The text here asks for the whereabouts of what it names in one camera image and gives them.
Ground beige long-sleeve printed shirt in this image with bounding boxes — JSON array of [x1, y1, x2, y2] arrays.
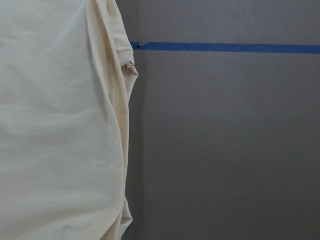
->
[[0, 0, 138, 240]]

